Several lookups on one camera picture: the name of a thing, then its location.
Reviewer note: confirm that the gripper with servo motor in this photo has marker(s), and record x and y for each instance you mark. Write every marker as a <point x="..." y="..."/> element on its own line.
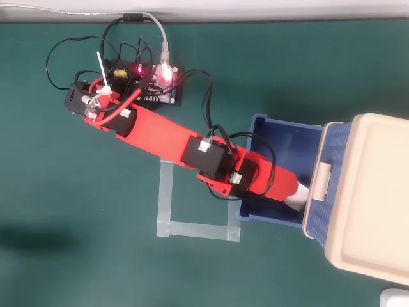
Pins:
<point x="244" y="176"/>

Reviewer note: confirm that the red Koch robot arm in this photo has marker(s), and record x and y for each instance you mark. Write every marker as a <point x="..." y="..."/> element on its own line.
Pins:
<point x="159" y="134"/>

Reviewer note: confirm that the white zip tie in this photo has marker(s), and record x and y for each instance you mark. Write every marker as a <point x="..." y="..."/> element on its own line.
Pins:
<point x="103" y="75"/>

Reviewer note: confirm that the white object at edge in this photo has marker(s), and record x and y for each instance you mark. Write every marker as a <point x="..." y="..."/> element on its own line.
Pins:
<point x="396" y="299"/>

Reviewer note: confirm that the black controller board with LEDs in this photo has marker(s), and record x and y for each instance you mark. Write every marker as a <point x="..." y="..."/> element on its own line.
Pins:
<point x="172" y="92"/>

